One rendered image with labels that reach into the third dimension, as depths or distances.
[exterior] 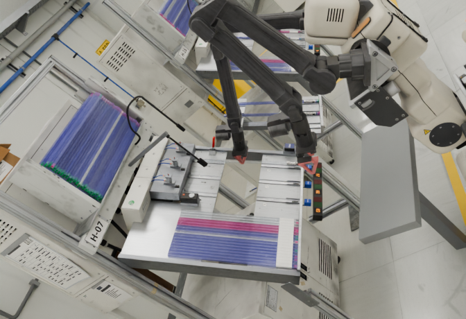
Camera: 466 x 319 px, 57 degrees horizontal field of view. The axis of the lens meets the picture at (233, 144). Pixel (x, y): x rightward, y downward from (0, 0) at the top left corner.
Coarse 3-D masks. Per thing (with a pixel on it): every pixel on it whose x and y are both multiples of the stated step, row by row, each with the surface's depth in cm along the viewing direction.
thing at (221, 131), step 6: (216, 126) 198; (222, 126) 197; (228, 126) 196; (234, 126) 190; (216, 132) 197; (222, 132) 196; (234, 132) 193; (216, 138) 197; (222, 138) 197; (228, 138) 197
